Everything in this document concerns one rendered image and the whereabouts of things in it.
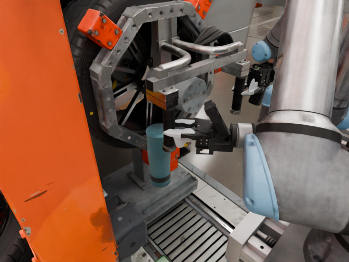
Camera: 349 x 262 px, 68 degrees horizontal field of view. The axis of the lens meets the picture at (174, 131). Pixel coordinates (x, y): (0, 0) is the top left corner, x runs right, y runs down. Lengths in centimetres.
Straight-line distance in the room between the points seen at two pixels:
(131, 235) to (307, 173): 80
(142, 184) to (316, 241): 104
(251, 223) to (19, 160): 46
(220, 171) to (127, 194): 74
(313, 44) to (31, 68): 40
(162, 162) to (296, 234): 55
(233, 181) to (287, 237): 126
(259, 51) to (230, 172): 103
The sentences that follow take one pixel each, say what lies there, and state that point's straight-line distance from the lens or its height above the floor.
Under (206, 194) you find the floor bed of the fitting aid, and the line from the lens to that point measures 159.
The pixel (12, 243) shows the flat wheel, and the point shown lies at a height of 50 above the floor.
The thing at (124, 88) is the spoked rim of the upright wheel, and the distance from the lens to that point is 101.
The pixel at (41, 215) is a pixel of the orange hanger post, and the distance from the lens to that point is 55.
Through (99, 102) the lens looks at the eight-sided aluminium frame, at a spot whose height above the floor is 85.
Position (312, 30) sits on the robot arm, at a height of 117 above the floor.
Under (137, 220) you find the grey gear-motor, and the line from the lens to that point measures 107.
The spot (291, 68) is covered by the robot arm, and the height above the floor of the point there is 112.
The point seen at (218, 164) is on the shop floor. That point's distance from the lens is 191.
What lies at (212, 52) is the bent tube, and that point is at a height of 100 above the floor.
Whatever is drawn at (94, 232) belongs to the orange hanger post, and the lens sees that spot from 66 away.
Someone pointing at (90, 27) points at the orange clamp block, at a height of 109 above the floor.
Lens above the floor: 125
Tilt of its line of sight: 34 degrees down
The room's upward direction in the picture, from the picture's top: straight up
